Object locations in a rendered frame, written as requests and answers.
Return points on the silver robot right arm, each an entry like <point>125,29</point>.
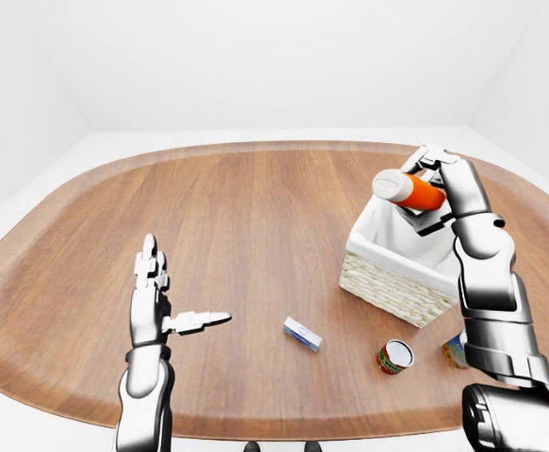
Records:
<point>500,306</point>

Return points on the orange ketchup bottle white cap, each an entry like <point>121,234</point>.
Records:
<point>413,189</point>

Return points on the small blue white box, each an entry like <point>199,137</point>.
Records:
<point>302,334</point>

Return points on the yellow blue printed tin can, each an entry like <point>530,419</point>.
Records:
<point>455,353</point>

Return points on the silver robot right hand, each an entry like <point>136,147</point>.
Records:
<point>464,188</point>

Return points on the silver robot left hand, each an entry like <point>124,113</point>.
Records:
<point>144,313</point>

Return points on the red green tin can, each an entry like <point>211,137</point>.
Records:
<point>395,357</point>

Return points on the wicker basket white cloth liner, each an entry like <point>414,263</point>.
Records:
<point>396,263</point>

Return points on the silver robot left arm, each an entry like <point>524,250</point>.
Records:
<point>143,400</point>

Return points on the small dark shape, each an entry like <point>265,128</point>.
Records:
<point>252,447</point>
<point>312,447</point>

